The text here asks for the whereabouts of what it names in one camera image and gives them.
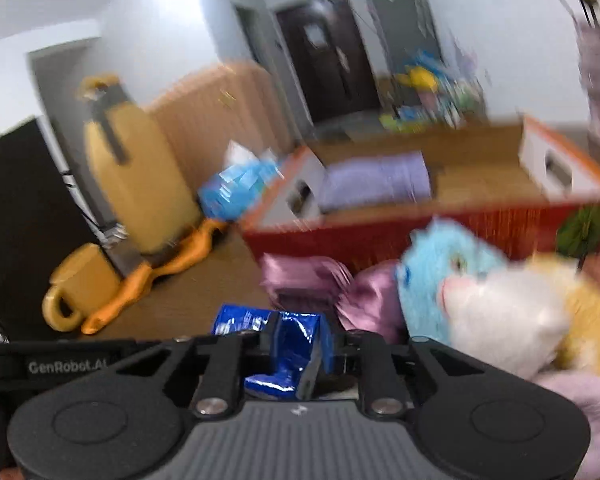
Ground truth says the wire storage rack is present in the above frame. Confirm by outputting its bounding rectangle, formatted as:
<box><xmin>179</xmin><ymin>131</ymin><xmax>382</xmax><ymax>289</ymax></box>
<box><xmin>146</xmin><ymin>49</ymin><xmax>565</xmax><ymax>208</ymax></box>
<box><xmin>434</xmin><ymin>75</ymin><xmax>488</xmax><ymax>128</ymax></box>

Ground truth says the blue plush toy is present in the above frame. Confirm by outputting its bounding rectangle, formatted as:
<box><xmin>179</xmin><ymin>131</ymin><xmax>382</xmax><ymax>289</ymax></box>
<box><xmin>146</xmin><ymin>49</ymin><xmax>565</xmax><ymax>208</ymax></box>
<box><xmin>396</xmin><ymin>218</ymin><xmax>508</xmax><ymax>344</ymax></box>

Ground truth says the red orange cardboard box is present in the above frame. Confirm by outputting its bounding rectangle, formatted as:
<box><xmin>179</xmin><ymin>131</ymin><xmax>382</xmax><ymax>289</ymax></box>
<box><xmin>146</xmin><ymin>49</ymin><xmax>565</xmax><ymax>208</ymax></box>
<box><xmin>239</xmin><ymin>116</ymin><xmax>600</xmax><ymax>272</ymax></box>

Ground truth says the black paper shopping bag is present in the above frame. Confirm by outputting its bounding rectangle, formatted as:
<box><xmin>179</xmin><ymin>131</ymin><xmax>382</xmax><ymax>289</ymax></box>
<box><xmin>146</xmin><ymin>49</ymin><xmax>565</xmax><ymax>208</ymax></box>
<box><xmin>0</xmin><ymin>118</ymin><xmax>97</xmax><ymax>341</ymax></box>

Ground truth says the yellow thermos jug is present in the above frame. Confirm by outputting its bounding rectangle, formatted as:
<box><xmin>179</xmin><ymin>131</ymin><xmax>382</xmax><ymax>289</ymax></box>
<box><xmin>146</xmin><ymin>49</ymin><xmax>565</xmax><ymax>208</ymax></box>
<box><xmin>78</xmin><ymin>74</ymin><xmax>201</xmax><ymax>255</ymax></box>

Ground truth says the purple satin scrunchie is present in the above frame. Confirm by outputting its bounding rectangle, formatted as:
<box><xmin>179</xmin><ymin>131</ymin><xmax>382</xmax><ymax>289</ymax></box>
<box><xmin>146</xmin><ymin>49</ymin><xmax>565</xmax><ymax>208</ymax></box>
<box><xmin>260</xmin><ymin>254</ymin><xmax>408</xmax><ymax>344</ymax></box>

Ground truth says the pink ribbed suitcase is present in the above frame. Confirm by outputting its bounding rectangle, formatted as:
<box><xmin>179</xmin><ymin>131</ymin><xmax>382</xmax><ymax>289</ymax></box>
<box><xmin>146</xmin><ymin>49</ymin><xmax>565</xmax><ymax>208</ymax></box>
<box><xmin>145</xmin><ymin>61</ymin><xmax>294</xmax><ymax>191</ymax></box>

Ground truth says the lilac fluffy headband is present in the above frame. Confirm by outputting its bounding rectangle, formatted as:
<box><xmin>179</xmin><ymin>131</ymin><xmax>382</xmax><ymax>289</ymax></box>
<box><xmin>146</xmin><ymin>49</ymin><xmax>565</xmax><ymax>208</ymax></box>
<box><xmin>534</xmin><ymin>370</ymin><xmax>600</xmax><ymax>479</ymax></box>

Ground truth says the white yellow plush alpaca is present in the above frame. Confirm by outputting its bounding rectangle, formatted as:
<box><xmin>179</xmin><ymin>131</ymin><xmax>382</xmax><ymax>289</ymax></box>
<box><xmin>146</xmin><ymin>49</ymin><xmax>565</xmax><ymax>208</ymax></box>
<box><xmin>438</xmin><ymin>254</ymin><xmax>600</xmax><ymax>379</ymax></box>

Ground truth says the orange strap band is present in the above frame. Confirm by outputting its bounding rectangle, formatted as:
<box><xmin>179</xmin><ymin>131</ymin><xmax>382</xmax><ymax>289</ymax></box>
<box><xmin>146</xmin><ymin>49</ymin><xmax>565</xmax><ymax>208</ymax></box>
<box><xmin>81</xmin><ymin>219</ymin><xmax>228</xmax><ymax>336</ymax></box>

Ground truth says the green basket on floor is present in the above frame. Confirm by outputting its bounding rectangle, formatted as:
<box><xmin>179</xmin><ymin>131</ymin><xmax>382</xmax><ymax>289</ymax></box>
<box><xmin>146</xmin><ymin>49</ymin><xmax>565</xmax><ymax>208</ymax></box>
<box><xmin>379</xmin><ymin>114</ymin><xmax>428</xmax><ymax>133</ymax></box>

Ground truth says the blue tissue pack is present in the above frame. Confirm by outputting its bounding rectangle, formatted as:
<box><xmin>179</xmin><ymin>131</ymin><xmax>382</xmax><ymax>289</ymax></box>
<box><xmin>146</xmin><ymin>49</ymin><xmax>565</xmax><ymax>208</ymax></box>
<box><xmin>198</xmin><ymin>141</ymin><xmax>282</xmax><ymax>222</ymax></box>

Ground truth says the dark brown entrance door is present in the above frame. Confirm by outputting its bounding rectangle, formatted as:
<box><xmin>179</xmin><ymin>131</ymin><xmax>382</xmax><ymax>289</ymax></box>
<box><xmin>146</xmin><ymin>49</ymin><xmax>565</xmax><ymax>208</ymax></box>
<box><xmin>275</xmin><ymin>0</ymin><xmax>380</xmax><ymax>122</ymax></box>

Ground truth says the grey refrigerator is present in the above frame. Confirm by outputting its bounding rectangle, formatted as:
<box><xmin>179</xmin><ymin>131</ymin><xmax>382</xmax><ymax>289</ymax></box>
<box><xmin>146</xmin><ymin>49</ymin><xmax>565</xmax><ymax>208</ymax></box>
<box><xmin>365</xmin><ymin>0</ymin><xmax>442</xmax><ymax>76</ymax></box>

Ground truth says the lilac knit pouch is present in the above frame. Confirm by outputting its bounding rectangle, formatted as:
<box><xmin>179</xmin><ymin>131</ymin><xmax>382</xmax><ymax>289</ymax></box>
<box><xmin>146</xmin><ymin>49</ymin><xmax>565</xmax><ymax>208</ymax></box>
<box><xmin>317</xmin><ymin>152</ymin><xmax>432</xmax><ymax>212</ymax></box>

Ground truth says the blue small tissue packet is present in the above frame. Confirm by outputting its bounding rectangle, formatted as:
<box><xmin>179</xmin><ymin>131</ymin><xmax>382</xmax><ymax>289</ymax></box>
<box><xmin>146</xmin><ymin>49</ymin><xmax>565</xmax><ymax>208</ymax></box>
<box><xmin>210</xmin><ymin>302</ymin><xmax>335</xmax><ymax>401</ymax></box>

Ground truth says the yellow watering can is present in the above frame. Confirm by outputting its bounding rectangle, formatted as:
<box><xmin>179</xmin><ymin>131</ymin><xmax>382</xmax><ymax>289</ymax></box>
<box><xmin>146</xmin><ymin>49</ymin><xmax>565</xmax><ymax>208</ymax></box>
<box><xmin>396</xmin><ymin>66</ymin><xmax>439</xmax><ymax>92</ymax></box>

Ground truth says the yellow ceramic mug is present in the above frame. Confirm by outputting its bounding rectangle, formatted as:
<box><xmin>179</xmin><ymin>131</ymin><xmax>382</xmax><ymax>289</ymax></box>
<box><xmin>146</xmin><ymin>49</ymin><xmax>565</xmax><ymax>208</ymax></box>
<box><xmin>42</xmin><ymin>244</ymin><xmax>121</xmax><ymax>333</ymax></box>

